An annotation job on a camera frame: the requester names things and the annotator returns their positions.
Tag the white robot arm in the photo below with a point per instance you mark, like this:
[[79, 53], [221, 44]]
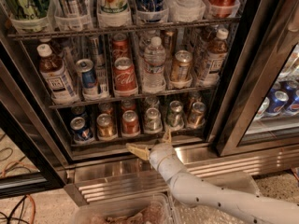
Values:
[[192, 191]]

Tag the clear water bottle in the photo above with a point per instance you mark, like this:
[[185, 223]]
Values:
[[153, 65]]

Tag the blue pepsi can bottom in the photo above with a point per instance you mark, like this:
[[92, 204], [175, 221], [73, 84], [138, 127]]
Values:
[[81, 130]]

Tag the green bottle top left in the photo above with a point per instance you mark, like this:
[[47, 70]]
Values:
[[28, 9]]

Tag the gold can middle shelf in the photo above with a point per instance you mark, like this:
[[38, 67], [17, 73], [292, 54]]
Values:
[[181, 66]]

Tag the tea bottle right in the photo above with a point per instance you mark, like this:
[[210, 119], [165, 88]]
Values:
[[214, 56]]

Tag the red coca-cola can middle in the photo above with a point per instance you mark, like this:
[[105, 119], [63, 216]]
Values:
[[125, 83]]

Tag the tea bottle left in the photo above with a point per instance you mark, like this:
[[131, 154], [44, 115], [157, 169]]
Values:
[[56, 75]]

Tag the silver green 7up can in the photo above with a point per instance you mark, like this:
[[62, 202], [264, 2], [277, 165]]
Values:
[[153, 123]]

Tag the fridge glass door right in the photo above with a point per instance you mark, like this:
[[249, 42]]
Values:
[[243, 133]]

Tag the red coca-cola can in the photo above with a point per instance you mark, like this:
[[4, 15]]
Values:
[[125, 83], [120, 46]]

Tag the red can bottom shelf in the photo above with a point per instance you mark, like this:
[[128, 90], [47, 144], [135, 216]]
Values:
[[130, 122]]

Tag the tea bottle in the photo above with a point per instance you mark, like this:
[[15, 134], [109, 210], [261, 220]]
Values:
[[56, 75], [214, 56]]

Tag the gold can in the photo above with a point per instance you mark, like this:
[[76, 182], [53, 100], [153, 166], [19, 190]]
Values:
[[196, 116], [105, 127]]

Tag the blue red bull can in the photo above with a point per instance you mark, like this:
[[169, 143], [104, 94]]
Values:
[[87, 76]]

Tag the gold can bottom right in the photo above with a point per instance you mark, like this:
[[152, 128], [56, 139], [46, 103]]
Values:
[[196, 116]]

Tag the left clear plastic bin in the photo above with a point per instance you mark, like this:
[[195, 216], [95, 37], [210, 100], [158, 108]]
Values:
[[142, 209]]

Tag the red coca-cola can behind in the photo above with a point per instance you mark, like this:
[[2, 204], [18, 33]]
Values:
[[120, 46]]

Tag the fridge bottom grille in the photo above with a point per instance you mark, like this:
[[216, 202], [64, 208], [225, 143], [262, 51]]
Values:
[[99, 181]]

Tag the green can bottom shelf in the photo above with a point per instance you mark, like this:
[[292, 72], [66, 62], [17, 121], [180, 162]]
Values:
[[174, 117]]

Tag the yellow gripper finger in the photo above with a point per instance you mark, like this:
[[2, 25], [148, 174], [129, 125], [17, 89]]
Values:
[[167, 138], [142, 152]]

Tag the pepsi can right fridge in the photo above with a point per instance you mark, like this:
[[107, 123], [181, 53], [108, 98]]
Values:
[[277, 99]]

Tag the right clear plastic bin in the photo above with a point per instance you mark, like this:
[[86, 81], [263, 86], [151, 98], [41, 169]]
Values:
[[239, 181]]

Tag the clear plastic bin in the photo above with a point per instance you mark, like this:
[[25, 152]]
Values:
[[239, 181], [142, 209]]

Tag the gold can bottom left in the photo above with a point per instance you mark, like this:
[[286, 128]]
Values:
[[105, 127]]

